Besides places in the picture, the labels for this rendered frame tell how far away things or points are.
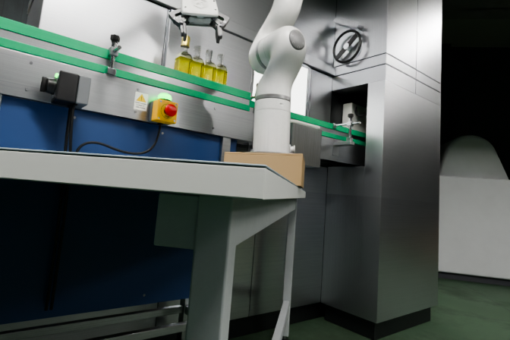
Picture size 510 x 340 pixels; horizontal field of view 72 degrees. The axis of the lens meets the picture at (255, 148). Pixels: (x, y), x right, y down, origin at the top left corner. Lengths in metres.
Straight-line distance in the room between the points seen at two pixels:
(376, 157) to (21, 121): 1.65
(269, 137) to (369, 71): 1.23
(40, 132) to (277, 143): 0.68
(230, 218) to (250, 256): 1.49
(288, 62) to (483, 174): 3.49
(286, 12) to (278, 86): 0.28
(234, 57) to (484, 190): 3.22
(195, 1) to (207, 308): 0.84
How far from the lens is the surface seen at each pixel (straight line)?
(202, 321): 0.42
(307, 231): 2.15
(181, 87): 1.32
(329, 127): 1.99
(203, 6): 1.06
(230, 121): 1.39
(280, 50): 1.13
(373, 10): 2.38
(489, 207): 4.36
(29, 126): 1.16
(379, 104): 2.12
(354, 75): 2.28
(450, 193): 4.25
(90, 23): 1.58
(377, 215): 2.05
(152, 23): 1.67
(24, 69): 1.16
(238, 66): 1.82
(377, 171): 2.06
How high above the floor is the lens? 0.72
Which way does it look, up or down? 7 degrees up
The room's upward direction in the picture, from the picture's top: 5 degrees clockwise
